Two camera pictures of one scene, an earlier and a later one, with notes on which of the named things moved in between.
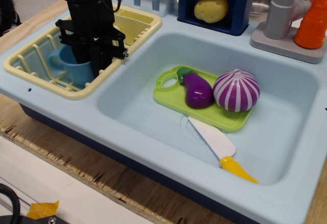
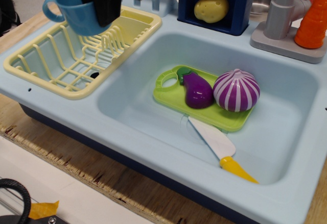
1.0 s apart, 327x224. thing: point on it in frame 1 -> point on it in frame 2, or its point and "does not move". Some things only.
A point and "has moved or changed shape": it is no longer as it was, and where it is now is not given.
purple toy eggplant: (198, 92) does not move
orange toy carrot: (313, 28) does not move
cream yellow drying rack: (30, 61) does not move
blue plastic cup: (65, 59) has moved or changed shape
